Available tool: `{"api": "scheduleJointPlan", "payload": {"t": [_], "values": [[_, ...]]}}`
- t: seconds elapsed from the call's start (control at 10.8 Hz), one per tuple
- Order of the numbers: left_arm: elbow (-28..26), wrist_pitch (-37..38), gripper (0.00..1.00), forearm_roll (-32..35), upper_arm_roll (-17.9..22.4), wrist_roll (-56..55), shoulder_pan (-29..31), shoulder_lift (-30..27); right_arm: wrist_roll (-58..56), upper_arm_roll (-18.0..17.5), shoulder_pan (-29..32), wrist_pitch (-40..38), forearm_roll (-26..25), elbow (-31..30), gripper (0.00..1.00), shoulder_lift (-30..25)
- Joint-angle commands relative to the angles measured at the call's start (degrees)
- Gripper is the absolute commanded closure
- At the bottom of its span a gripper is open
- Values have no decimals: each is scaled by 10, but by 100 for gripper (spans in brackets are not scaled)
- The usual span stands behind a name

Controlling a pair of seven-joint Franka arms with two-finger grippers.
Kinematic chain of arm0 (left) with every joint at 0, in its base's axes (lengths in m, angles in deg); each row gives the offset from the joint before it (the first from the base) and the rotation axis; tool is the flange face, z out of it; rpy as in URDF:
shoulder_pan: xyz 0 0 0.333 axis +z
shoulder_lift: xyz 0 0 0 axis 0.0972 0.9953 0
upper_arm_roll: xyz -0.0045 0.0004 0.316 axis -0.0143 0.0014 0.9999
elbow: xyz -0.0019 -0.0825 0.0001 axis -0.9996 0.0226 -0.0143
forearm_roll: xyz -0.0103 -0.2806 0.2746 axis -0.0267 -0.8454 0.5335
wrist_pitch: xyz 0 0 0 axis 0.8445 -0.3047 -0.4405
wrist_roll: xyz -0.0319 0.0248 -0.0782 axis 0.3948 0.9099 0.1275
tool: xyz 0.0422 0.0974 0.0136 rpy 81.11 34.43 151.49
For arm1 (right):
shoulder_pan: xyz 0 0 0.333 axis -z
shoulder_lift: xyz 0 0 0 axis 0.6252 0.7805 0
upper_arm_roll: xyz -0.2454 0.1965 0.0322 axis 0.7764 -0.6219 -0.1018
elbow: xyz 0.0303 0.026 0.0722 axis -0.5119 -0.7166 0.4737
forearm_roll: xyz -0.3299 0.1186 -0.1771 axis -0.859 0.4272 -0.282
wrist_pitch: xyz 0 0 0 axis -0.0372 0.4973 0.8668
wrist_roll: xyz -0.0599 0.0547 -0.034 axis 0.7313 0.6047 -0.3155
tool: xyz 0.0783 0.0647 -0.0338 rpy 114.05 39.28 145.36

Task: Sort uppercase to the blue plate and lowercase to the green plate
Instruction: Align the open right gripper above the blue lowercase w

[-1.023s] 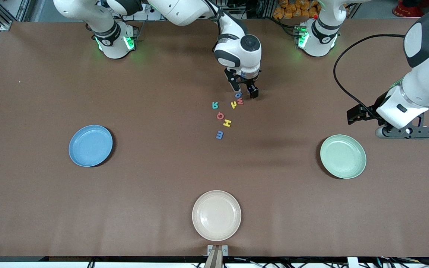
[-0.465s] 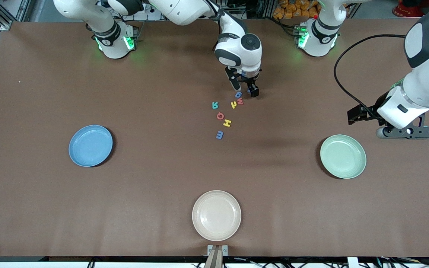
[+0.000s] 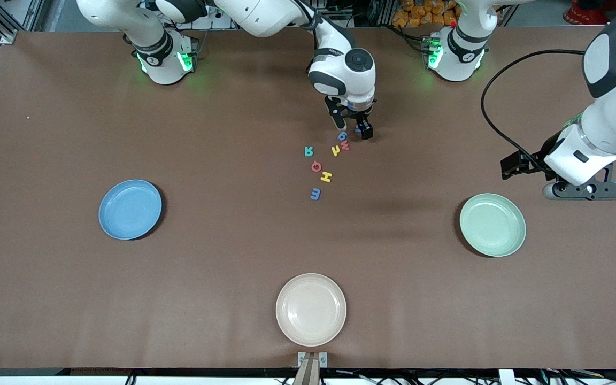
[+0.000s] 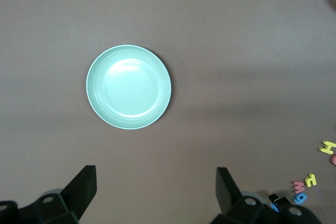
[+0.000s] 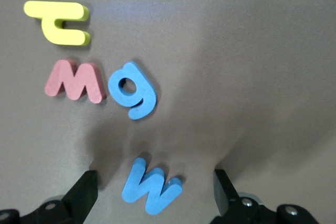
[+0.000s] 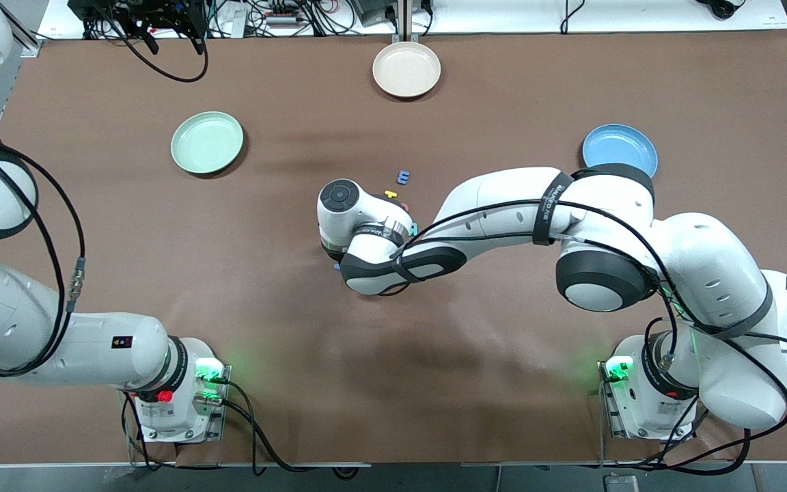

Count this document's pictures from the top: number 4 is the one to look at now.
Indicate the yellow uppercase letter H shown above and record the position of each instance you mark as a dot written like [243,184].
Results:
[328,147]

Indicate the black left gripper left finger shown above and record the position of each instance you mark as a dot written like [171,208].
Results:
[77,200]

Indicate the blue lowercase letter g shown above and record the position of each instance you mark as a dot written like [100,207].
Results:
[300,198]

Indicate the yellow lowercase letter h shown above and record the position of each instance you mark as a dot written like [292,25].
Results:
[311,180]

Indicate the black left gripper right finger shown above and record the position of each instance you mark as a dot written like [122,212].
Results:
[229,197]

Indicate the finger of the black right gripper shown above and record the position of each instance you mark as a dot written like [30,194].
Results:
[283,203]
[273,198]

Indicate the pink lowercase letter w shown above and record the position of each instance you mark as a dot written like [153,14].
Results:
[298,187]

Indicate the green plate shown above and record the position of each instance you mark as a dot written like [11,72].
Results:
[128,87]

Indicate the pink uppercase letter Q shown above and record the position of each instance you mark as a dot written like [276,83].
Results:
[334,159]

